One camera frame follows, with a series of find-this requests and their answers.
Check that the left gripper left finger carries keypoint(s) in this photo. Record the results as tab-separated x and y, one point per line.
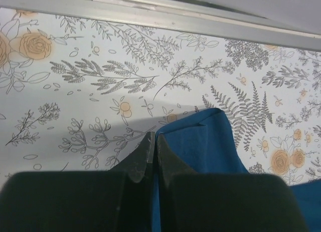
115	200

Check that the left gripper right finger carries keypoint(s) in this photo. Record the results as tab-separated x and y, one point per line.
190	201

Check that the blue t shirt cartoon print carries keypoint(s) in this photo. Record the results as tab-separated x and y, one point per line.
204	141

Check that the aluminium frame rail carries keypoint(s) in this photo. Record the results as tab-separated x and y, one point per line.
178	16

